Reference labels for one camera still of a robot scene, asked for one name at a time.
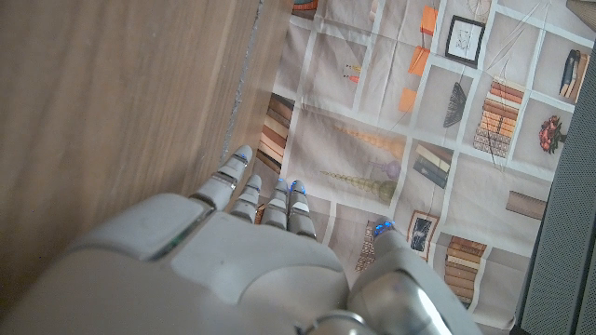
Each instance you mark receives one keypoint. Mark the printed bookshelf backdrop cloth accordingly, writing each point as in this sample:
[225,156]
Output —
[419,153]

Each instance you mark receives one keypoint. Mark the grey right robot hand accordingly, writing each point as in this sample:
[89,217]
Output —
[209,279]

